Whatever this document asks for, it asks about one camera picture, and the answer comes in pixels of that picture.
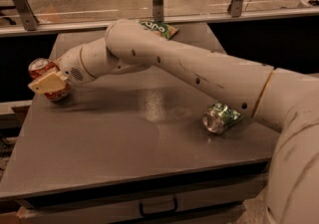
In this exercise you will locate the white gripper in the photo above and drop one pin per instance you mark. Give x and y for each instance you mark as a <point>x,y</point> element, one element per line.
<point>70,64</point>

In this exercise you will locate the red coke can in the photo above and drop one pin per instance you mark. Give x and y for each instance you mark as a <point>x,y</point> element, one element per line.
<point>48,80</point>

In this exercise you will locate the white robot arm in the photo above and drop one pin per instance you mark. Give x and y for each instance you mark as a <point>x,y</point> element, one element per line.
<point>283,100</point>

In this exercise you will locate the green soda can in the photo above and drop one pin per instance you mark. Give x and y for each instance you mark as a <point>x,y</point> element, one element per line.
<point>219,117</point>

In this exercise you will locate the green chip bag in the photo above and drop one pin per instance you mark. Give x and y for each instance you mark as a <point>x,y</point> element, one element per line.
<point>162,29</point>

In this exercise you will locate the left metal rail bracket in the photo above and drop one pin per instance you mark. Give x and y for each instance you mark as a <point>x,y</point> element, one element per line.
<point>29,20</point>

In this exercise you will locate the metal barrier rail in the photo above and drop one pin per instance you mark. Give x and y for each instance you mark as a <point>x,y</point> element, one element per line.
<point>86,26</point>

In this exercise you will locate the grey drawer with black handle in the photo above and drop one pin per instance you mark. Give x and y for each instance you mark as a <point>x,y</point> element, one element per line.
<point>221,204</point>

